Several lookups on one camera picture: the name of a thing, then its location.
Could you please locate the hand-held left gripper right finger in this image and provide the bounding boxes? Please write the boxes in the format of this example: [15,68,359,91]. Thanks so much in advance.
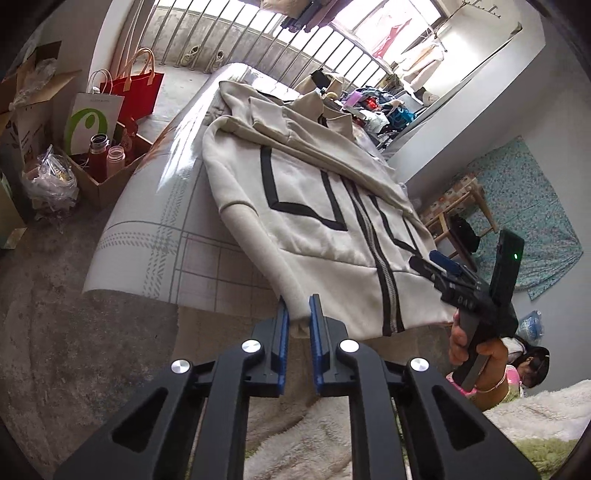
[308,294,541,480]

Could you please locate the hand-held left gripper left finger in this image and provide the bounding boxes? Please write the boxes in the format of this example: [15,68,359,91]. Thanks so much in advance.
[53,295,291,480]

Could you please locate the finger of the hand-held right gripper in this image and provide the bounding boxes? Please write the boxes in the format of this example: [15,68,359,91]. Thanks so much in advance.
[428,249,476,284]
[409,255,455,296]

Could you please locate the beige zip jacket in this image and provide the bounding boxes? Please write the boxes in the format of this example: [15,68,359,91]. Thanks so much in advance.
[202,80,459,341]

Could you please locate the person's right forearm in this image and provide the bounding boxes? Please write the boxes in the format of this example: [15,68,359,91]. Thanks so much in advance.
[471,381,511,411]

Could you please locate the person's right hand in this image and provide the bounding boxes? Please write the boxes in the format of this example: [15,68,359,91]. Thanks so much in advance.
[448,316,509,393]

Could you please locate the black bag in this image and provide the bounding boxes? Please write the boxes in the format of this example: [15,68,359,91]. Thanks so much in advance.
[448,215,481,252]

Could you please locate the pale blue plastic bag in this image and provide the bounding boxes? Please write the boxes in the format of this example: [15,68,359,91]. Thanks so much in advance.
[517,310,546,342]

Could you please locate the wooden chair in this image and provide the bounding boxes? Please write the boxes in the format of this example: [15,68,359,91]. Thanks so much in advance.
[422,173,499,259]

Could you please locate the blue floral sheet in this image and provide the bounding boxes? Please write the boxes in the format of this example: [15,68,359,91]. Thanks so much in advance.
[462,136,583,301]

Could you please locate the white fleece blanket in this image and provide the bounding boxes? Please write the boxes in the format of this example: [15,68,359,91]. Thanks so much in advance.
[245,378,591,480]

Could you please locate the pile of colourful clutter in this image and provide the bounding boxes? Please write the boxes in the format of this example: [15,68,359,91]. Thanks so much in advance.
[342,85,416,139]

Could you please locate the green fleece blanket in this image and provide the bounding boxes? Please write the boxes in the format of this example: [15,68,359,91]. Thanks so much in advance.
[519,436,585,468]

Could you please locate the table with patterned cloth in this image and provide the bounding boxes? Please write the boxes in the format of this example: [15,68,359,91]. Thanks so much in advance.
[82,62,416,324]

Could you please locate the pale hanging garment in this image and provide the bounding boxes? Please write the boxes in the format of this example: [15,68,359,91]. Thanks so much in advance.
[399,32,446,81]

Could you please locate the brown cardboard box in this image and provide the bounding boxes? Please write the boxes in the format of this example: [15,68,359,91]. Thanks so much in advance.
[295,69,342,96]

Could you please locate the pink hanging garment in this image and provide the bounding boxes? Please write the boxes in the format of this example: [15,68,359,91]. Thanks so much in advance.
[373,18,413,60]

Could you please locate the open cardboard box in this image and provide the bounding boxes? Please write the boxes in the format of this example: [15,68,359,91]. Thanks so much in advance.
[60,122,153,210]

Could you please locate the balcony railing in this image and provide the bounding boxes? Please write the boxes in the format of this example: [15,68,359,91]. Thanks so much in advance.
[120,0,393,93]

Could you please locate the pink bottle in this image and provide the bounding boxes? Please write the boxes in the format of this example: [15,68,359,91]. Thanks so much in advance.
[106,145,126,178]

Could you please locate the red patterned packet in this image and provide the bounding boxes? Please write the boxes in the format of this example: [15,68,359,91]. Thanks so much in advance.
[113,119,139,155]

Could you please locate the red bottle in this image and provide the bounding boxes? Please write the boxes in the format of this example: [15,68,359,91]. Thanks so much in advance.
[89,133,109,183]

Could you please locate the clear plastic bag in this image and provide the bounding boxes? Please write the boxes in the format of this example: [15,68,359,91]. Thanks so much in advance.
[21,145,79,217]

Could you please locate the red paper bag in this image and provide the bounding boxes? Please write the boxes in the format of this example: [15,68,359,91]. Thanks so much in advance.
[99,48,164,134]

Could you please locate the white green paper bag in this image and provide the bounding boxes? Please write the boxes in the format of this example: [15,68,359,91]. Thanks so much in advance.
[64,69,125,155]

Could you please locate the pale green box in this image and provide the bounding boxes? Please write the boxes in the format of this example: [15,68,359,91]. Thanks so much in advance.
[0,173,28,250]

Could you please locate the large cardboard box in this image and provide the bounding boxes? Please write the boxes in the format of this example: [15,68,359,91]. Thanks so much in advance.
[0,41,81,176]

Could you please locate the clear plastic wrap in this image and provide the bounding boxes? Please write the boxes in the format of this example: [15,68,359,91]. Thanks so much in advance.
[11,58,61,109]

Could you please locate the wall coat hooks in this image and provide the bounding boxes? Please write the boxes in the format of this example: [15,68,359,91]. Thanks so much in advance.
[462,0,502,19]

